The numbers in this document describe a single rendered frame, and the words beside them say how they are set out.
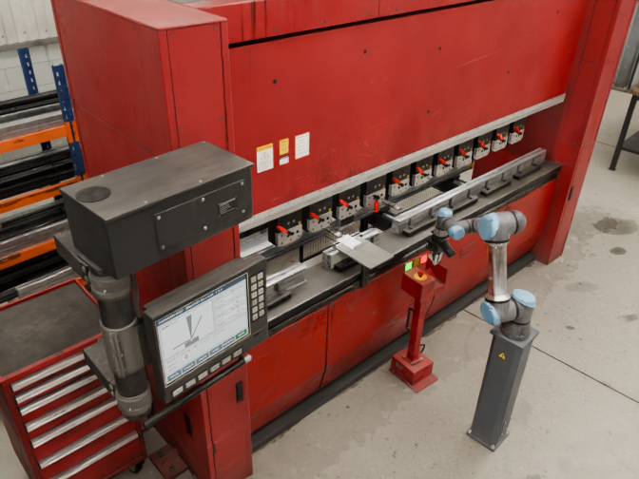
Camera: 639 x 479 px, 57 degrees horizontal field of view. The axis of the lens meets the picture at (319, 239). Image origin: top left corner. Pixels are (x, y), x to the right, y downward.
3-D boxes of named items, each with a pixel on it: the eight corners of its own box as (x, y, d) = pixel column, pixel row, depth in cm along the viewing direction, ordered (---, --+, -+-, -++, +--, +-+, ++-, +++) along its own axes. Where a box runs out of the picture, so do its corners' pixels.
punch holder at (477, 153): (474, 160, 371) (479, 136, 362) (464, 156, 376) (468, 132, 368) (489, 154, 380) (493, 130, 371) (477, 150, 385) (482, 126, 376)
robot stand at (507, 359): (509, 434, 335) (539, 331, 293) (493, 452, 324) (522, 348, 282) (482, 416, 345) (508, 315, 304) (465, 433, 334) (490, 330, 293)
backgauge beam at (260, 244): (206, 291, 297) (204, 274, 292) (191, 278, 306) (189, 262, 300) (473, 168, 430) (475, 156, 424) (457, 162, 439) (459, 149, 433)
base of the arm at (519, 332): (535, 331, 293) (540, 316, 288) (521, 345, 284) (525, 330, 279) (509, 316, 302) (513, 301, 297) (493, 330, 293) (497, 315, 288)
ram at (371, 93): (213, 244, 250) (196, 54, 208) (203, 237, 255) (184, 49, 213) (563, 101, 423) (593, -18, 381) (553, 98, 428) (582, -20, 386)
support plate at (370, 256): (370, 270, 298) (370, 268, 297) (335, 248, 314) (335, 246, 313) (394, 257, 308) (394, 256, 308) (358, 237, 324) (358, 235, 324)
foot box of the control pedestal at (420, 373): (416, 393, 359) (418, 379, 353) (388, 370, 376) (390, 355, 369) (438, 379, 370) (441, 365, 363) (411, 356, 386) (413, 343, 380)
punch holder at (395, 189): (390, 198, 325) (393, 171, 316) (379, 192, 330) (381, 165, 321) (408, 190, 334) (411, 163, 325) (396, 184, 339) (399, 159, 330)
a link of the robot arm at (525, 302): (536, 320, 285) (543, 298, 278) (513, 326, 281) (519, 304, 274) (521, 305, 294) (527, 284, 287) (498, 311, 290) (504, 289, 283)
